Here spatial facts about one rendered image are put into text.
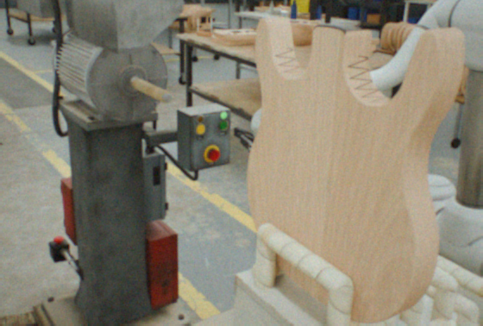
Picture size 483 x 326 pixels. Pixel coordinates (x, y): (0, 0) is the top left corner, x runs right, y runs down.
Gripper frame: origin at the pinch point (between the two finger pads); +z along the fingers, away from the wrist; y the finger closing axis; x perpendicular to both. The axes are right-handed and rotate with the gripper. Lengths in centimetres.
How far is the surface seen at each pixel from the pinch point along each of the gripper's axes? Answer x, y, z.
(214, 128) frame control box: -0.8, -3.6, 11.0
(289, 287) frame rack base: 3, -45, -78
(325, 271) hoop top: 14, -49, -90
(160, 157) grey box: -15.4, -13.9, 30.7
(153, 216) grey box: -38, -17, 31
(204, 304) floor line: -107, 20, 56
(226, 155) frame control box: -11.3, 1.5, 11.0
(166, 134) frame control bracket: -3.7, -16.5, 21.1
